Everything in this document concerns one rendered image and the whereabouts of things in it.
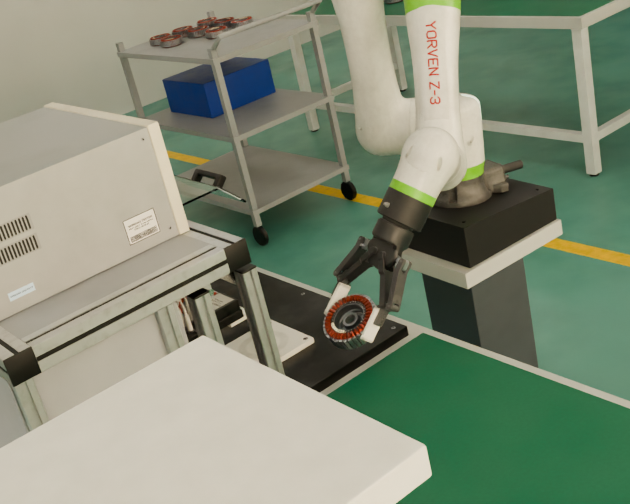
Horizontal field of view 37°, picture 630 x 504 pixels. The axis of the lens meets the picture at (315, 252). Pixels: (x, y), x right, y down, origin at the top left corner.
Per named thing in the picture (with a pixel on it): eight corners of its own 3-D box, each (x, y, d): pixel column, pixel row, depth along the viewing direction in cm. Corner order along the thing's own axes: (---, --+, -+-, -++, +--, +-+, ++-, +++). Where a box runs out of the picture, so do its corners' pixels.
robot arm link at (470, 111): (422, 167, 232) (414, 91, 225) (487, 162, 228) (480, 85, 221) (416, 185, 221) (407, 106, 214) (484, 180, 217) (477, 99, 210)
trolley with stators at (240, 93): (250, 174, 544) (205, -2, 504) (366, 201, 467) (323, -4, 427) (163, 214, 514) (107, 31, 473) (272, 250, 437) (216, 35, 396)
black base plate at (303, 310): (233, 269, 240) (231, 261, 239) (409, 335, 191) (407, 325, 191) (69, 355, 216) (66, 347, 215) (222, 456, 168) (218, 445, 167)
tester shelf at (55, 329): (79, 200, 212) (73, 182, 211) (251, 262, 161) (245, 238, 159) (-114, 284, 190) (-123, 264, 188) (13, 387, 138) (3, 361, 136)
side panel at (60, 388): (214, 457, 168) (163, 299, 155) (223, 463, 165) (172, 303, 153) (74, 547, 153) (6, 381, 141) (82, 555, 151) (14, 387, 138)
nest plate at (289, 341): (271, 323, 204) (270, 318, 204) (314, 342, 193) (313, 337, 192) (215, 356, 196) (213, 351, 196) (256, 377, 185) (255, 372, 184)
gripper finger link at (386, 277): (390, 257, 182) (396, 255, 181) (390, 313, 178) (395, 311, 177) (377, 251, 179) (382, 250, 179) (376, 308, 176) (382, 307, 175)
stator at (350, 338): (358, 294, 189) (349, 283, 186) (393, 317, 180) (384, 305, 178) (320, 336, 187) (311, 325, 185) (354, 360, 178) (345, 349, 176)
